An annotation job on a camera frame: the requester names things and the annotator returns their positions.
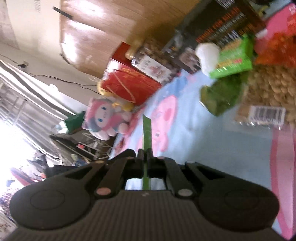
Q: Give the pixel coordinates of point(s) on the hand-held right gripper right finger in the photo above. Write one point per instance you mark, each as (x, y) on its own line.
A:
(153, 163)

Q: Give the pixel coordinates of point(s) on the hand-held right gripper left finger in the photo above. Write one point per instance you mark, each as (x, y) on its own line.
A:
(139, 162)

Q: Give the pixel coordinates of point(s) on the thin green snack packet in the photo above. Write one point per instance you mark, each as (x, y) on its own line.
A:
(147, 129)

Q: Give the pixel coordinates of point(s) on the pink plush toy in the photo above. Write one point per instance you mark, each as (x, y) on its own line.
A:
(104, 118)

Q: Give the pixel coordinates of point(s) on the green bag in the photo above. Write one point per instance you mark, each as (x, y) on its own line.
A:
(75, 122)

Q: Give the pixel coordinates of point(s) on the red box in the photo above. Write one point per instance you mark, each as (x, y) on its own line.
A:
(129, 81)

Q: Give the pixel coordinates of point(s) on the dark green snack packet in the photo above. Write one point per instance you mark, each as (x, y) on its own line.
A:
(222, 97)

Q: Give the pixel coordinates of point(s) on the labelled jar of nuts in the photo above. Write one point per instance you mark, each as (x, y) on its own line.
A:
(152, 64)

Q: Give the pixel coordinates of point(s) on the dark printed snack box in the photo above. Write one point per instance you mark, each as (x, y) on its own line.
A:
(185, 58)

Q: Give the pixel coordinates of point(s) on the white round packet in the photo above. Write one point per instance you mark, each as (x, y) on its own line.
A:
(208, 56)

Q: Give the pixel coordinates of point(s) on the light green snack packet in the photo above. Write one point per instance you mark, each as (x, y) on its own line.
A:
(233, 60)

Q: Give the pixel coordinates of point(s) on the clear bag of peanuts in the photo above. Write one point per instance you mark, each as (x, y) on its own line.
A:
(266, 92)

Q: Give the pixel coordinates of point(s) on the dark box with orange print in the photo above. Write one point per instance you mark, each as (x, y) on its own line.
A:
(231, 20)

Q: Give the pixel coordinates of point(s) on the orange snack packet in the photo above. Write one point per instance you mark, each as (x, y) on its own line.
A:
(277, 48)

